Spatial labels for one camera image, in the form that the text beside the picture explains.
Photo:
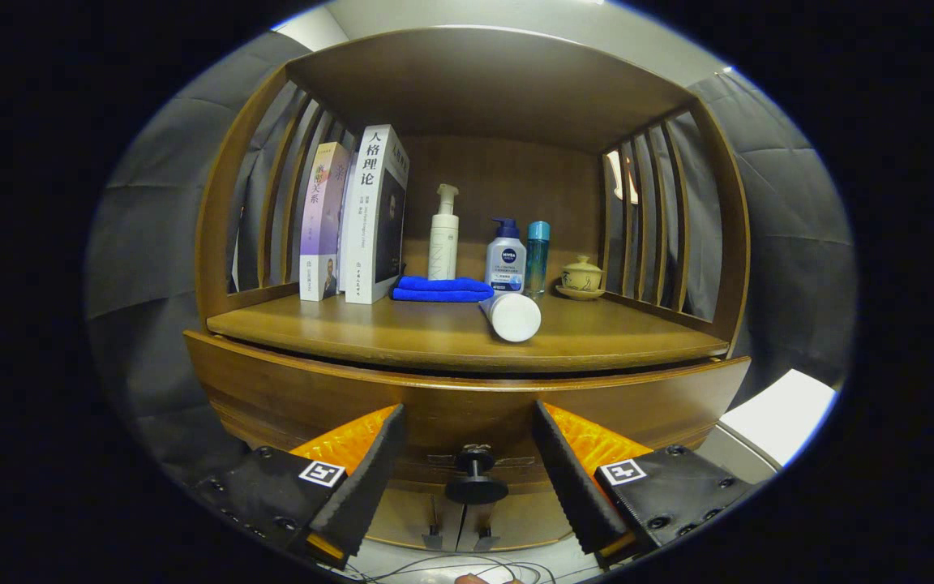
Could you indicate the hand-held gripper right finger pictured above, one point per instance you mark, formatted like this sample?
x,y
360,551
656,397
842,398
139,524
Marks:
x,y
572,487

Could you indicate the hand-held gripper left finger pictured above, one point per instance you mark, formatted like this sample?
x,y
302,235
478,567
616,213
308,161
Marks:
x,y
366,487

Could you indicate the black drawer knob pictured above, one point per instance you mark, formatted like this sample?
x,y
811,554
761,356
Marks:
x,y
475,489

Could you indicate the wooden drawer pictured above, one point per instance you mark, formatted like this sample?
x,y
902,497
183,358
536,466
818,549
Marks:
x,y
467,397

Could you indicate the white and green tube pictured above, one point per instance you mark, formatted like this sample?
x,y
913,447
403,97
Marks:
x,y
516,318

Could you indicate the wooden cabinet door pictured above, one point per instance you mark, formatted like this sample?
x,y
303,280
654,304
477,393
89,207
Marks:
x,y
402,519
532,519

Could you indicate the wooden countertop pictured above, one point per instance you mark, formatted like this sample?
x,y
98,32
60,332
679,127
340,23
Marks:
x,y
402,332

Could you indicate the wooden cabinet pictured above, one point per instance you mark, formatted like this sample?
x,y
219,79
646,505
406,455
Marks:
x,y
483,81

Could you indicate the yellow lidded teacup with saucer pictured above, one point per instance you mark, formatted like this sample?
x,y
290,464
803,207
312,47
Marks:
x,y
580,278

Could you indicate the blue folded cloth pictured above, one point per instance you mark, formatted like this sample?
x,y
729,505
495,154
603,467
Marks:
x,y
443,289

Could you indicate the white table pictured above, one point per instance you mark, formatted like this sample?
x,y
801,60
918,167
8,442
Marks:
x,y
783,414

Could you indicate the teal bottle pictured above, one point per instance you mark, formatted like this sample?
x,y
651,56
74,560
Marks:
x,y
537,259

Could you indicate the white bottle with blue pump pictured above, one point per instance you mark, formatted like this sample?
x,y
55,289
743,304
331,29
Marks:
x,y
506,264

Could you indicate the thin purple book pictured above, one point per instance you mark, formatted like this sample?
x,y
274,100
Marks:
x,y
321,227

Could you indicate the thick white book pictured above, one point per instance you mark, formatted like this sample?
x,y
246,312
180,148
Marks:
x,y
362,219

